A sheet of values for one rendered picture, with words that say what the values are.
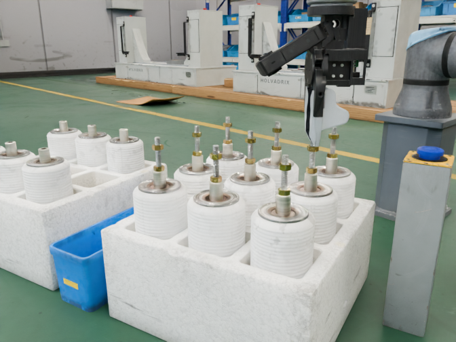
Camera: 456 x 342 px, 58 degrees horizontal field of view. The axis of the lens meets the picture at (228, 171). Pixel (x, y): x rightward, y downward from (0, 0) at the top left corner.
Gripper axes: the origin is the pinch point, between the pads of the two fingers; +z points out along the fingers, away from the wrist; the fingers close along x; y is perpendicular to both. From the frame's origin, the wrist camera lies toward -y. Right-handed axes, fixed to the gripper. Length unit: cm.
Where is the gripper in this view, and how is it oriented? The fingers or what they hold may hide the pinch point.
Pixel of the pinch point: (310, 136)
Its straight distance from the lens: 70.2
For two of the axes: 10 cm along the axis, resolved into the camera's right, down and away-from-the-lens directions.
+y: 10.0, 0.0, -0.1
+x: 0.1, -3.0, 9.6
